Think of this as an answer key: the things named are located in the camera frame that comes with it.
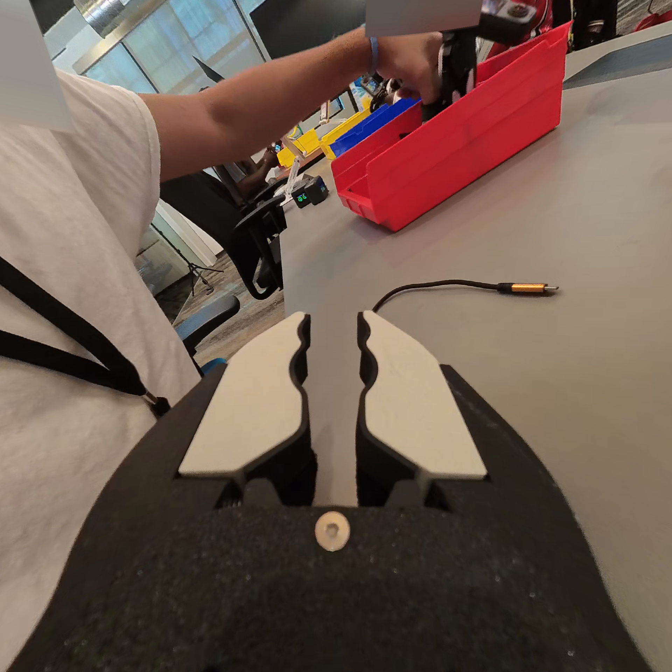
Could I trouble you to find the person's white shirt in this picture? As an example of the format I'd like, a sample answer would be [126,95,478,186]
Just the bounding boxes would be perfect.
[0,69,208,672]

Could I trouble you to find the red plastic bin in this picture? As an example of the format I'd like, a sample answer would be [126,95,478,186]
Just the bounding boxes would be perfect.
[331,21,573,233]

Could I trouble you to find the person's left forearm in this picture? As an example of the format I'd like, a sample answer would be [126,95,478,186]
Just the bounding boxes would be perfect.
[140,27,379,184]

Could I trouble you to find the black device green display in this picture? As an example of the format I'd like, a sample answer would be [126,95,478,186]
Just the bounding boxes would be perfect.
[291,176,330,210]

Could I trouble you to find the yellow plastic bin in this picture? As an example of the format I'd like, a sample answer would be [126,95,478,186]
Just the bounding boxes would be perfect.
[275,110,370,170]

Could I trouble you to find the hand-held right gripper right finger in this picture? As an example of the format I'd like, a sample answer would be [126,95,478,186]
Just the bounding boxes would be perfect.
[357,310,489,492]

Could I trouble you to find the black cable gold plug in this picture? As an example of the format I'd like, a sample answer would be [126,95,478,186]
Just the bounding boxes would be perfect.
[372,278,561,314]

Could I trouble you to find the blue plastic bin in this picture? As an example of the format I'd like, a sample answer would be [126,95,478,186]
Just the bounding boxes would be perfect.
[330,97,422,160]

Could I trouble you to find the grey desk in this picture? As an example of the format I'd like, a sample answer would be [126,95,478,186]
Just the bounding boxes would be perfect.
[279,21,672,672]

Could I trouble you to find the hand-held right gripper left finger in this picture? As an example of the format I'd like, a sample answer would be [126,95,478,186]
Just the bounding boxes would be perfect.
[179,312,313,492]

